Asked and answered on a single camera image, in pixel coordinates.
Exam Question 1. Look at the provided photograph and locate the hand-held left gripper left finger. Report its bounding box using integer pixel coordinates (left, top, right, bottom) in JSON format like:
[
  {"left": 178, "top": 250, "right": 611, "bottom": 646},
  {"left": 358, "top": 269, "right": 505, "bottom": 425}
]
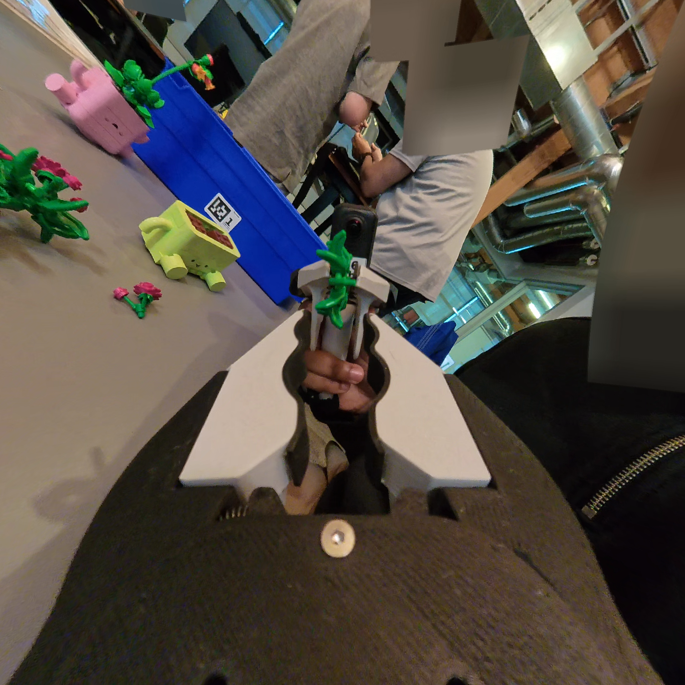
[{"left": 179, "top": 310, "right": 314, "bottom": 514}]

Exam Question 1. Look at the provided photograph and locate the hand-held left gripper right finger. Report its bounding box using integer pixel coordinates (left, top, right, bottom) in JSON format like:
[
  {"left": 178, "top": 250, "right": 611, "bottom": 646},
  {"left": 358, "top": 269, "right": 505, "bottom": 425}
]
[{"left": 365, "top": 313, "right": 492, "bottom": 498}]

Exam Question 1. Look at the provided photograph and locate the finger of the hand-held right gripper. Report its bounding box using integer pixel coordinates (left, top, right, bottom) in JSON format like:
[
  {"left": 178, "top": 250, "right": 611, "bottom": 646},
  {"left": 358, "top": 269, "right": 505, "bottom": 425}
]
[
  {"left": 291, "top": 262, "right": 330, "bottom": 351},
  {"left": 350, "top": 265, "right": 392, "bottom": 358}
]

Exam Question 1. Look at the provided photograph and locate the green toy leaf stem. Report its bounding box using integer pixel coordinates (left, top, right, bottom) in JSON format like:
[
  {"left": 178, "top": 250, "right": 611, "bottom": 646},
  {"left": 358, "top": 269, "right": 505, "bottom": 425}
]
[{"left": 315, "top": 231, "right": 358, "bottom": 328}]

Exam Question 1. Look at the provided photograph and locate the pink toy flower sprig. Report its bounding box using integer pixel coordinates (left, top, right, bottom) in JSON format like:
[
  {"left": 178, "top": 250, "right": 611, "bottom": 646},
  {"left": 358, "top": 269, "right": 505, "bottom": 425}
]
[{"left": 113, "top": 282, "right": 162, "bottom": 320}]

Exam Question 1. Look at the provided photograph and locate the person's right hand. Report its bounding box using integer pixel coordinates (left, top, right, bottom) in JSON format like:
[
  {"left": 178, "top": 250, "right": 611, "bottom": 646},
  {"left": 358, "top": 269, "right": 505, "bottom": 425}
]
[{"left": 302, "top": 348, "right": 378, "bottom": 415}]

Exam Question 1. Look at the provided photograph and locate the blue cloth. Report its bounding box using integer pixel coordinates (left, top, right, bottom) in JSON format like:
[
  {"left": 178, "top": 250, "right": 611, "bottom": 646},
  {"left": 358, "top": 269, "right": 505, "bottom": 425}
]
[{"left": 404, "top": 320, "right": 458, "bottom": 367}]

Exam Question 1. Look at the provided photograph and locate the lime toy brick pot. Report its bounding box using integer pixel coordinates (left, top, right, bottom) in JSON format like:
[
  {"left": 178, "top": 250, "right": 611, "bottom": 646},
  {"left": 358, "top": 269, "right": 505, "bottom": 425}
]
[{"left": 138, "top": 200, "right": 240, "bottom": 293}]

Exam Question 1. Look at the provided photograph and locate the blue plastic bin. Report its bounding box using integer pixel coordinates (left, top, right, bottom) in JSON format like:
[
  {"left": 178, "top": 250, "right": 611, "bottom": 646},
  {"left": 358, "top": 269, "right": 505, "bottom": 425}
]
[{"left": 131, "top": 56, "right": 327, "bottom": 307}]

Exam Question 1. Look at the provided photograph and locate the black office chair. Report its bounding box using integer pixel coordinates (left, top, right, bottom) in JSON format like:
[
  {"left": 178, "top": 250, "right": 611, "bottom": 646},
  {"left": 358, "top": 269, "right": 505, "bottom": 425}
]
[{"left": 206, "top": 45, "right": 248, "bottom": 107}]

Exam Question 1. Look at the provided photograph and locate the small black monitor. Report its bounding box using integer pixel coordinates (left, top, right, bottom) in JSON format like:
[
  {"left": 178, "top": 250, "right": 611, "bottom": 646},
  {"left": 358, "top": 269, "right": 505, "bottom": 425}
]
[{"left": 184, "top": 0, "right": 284, "bottom": 70}]

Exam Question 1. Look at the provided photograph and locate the pink toy pot with plant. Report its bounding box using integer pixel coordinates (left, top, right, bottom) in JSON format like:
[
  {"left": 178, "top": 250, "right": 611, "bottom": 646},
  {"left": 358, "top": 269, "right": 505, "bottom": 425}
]
[{"left": 44, "top": 54, "right": 215, "bottom": 157}]

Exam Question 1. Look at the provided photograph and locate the green plant with pink flowers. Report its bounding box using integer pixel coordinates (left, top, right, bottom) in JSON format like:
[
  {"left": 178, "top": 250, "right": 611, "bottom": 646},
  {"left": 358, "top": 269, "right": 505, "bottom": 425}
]
[{"left": 0, "top": 143, "right": 90, "bottom": 244}]

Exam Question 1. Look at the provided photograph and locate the large printed sheet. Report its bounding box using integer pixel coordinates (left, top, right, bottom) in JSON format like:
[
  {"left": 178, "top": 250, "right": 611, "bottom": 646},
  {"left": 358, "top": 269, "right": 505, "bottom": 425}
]
[{"left": 16, "top": 0, "right": 102, "bottom": 70}]

